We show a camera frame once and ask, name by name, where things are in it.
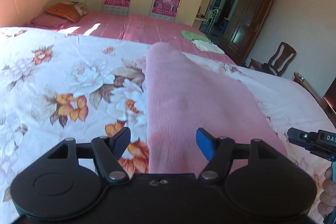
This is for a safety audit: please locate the pink knit sweater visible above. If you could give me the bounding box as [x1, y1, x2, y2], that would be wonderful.
[145, 43, 286, 174]

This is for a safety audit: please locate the right hand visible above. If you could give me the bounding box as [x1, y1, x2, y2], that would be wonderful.
[318, 167, 336, 218]

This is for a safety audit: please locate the wooden table edge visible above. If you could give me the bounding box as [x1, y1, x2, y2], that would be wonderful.
[293, 72, 335, 126]

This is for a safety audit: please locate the white floral bed quilt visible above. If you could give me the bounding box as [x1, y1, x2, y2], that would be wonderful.
[1, 27, 335, 223]

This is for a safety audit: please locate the dark wooden chair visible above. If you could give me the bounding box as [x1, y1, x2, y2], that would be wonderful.
[248, 42, 297, 77]

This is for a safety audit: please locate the white folded cloth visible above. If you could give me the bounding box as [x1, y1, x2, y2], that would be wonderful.
[191, 40, 225, 55]

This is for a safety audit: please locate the green folded cloth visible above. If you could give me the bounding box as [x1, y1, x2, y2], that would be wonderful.
[181, 30, 211, 43]

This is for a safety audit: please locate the pink checked bed sheet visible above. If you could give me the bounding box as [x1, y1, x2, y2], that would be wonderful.
[23, 9, 237, 64]

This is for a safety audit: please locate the pink folded pillow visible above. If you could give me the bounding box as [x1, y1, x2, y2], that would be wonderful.
[27, 13, 70, 31]

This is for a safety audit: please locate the dark wooden door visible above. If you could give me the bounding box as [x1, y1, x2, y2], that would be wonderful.
[220, 0, 274, 65]

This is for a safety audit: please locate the purple poster lower right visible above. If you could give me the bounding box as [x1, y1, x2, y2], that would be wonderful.
[150, 0, 181, 21]

